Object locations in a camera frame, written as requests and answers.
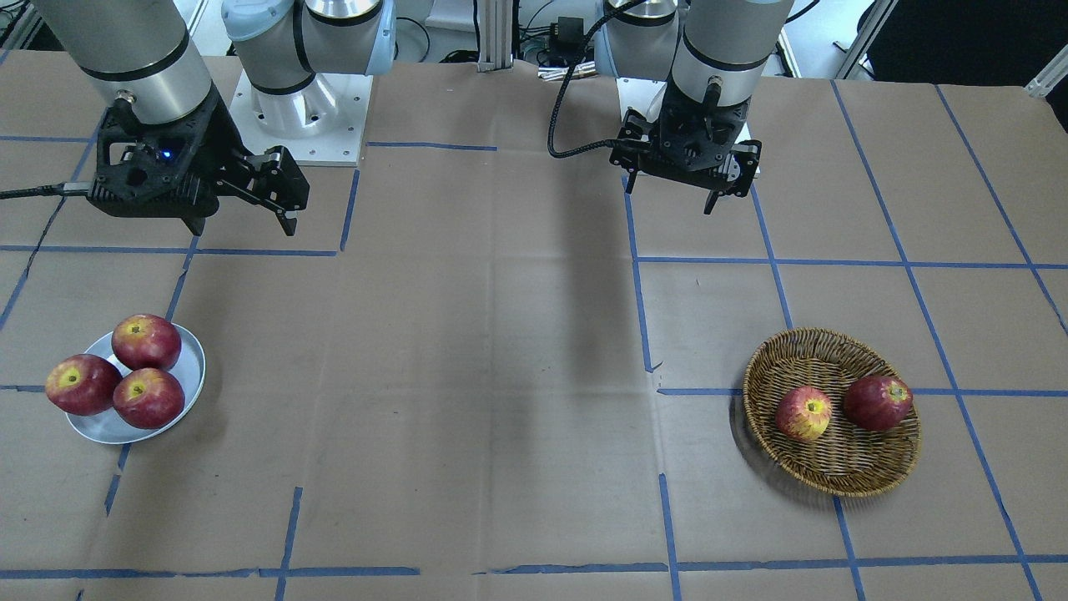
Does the red apple plate top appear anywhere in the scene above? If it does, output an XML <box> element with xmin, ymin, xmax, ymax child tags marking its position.
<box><xmin>111</xmin><ymin>313</ymin><xmax>182</xmax><ymax>371</ymax></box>

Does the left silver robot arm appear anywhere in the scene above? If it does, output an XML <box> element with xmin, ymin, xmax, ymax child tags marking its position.
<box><xmin>594</xmin><ymin>1</ymin><xmax>791</xmax><ymax>213</ymax></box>

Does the wicker basket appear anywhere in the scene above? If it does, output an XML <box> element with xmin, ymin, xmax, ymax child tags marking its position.
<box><xmin>743</xmin><ymin>327</ymin><xmax>922</xmax><ymax>499</ymax></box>

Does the light blue plate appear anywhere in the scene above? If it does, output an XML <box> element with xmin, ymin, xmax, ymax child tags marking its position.
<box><xmin>65</xmin><ymin>325</ymin><xmax>206</xmax><ymax>445</ymax></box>

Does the dark red apple in basket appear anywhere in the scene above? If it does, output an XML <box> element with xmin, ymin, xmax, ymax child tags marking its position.
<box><xmin>843</xmin><ymin>374</ymin><xmax>913</xmax><ymax>432</ymax></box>

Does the red apple plate front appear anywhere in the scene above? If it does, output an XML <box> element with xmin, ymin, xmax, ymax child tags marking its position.
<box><xmin>112</xmin><ymin>366</ymin><xmax>184</xmax><ymax>430</ymax></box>

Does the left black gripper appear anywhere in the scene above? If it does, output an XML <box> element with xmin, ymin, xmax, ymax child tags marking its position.
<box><xmin>610</xmin><ymin>81</ymin><xmax>761</xmax><ymax>215</ymax></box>

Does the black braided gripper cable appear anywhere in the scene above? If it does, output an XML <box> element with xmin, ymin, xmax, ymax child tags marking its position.
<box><xmin>547</xmin><ymin>0</ymin><xmax>650</xmax><ymax>160</ymax></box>

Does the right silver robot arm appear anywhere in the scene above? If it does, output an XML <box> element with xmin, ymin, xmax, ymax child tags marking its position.
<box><xmin>34</xmin><ymin>1</ymin><xmax>396</xmax><ymax>236</ymax></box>

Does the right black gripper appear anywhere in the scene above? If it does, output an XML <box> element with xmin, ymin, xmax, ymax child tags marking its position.
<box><xmin>88</xmin><ymin>84</ymin><xmax>310</xmax><ymax>237</ymax></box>

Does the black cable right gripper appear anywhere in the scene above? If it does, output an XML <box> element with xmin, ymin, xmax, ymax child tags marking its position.
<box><xmin>0</xmin><ymin>184</ymin><xmax>91</xmax><ymax>200</ymax></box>

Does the yellow-red apple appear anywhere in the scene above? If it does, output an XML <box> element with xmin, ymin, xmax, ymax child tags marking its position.
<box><xmin>775</xmin><ymin>386</ymin><xmax>833</xmax><ymax>442</ymax></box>

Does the red apple plate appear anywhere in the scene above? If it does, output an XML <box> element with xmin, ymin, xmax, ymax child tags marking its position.
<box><xmin>43</xmin><ymin>354</ymin><xmax>122</xmax><ymax>416</ymax></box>
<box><xmin>112</xmin><ymin>366</ymin><xmax>184</xmax><ymax>430</ymax></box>
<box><xmin>111</xmin><ymin>313</ymin><xmax>182</xmax><ymax>371</ymax></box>

